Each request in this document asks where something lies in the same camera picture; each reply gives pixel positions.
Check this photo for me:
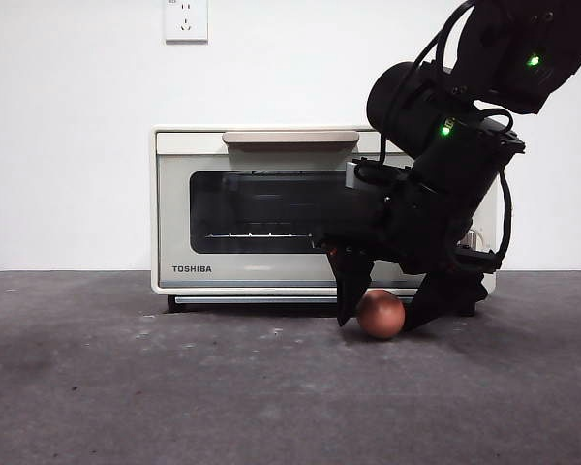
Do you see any white wall socket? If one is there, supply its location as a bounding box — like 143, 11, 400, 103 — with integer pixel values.
164, 0, 209, 46

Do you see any cream Toshiba toaster oven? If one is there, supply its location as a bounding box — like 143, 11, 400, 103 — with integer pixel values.
149, 124, 499, 317

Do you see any metal wire oven rack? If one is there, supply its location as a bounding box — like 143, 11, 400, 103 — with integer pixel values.
205, 232, 317, 241

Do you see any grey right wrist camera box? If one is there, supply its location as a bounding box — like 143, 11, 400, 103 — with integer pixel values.
346, 161, 398, 192

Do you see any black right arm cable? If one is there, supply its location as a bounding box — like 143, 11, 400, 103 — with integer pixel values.
380, 0, 476, 166
483, 167, 514, 272

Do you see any brown egg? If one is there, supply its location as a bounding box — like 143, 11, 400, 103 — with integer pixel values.
356, 289, 407, 340

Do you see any glass oven door with handle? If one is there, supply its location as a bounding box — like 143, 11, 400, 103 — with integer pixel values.
155, 129, 420, 290

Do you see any beige oven knob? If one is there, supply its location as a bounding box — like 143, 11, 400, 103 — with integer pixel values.
457, 227, 485, 251

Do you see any silver oven crumb tray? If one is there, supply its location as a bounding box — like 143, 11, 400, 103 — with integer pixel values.
174, 295, 343, 306

